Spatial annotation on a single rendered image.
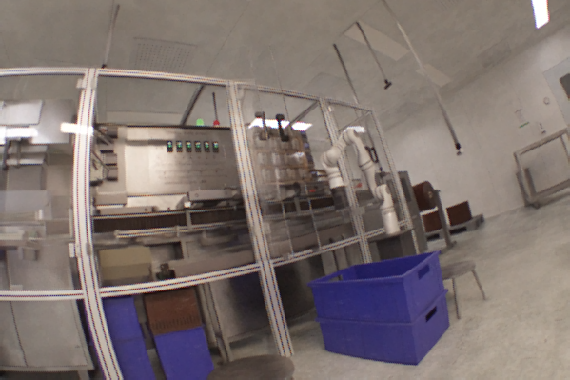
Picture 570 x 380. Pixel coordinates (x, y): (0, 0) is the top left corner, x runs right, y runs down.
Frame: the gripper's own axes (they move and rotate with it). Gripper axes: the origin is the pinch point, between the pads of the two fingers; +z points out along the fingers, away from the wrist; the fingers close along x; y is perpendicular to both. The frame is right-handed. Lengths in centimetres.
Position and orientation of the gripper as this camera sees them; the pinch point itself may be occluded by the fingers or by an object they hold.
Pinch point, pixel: (348, 219)
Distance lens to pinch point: 143.3
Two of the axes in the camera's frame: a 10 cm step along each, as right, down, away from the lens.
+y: -7.7, -0.1, -6.4
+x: 6.0, -3.5, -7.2
